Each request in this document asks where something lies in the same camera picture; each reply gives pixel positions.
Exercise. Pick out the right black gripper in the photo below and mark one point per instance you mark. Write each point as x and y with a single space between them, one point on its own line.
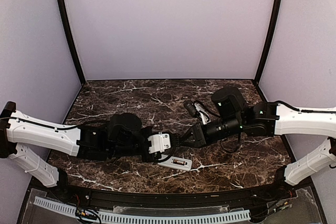
200 139

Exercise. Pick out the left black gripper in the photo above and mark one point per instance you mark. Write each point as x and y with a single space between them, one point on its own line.
153 158

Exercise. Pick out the white remote control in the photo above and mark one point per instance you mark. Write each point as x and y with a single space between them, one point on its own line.
168 164

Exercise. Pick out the gold AAA battery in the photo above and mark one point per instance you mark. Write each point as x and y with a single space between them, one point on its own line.
179 162

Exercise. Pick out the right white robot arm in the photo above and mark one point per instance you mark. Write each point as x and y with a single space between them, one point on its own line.
268 119

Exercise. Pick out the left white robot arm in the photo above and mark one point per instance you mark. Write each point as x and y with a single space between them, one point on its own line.
98 140

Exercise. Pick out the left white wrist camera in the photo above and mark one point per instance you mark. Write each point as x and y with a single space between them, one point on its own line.
162 141

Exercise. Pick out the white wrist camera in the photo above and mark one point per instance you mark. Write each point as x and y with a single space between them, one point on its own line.
195 110
162 141

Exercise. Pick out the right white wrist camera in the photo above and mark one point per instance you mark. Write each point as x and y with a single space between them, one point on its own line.
195 110

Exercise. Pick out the white slotted cable duct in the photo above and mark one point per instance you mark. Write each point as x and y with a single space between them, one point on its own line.
144 215

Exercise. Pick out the black front frame rail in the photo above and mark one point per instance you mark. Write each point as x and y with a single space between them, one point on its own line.
255 197

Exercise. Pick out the left black frame post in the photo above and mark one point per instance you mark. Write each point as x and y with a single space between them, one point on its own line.
70 41

